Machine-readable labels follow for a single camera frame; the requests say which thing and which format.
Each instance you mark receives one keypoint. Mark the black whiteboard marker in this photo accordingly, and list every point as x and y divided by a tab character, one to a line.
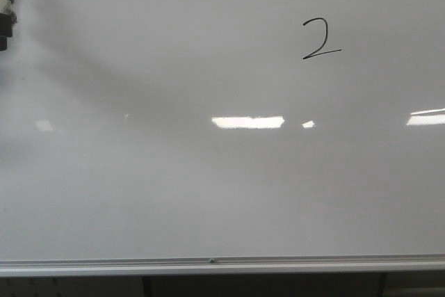
8	19

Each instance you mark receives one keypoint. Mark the white whiteboard with aluminium frame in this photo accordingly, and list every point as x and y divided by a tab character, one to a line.
162	137

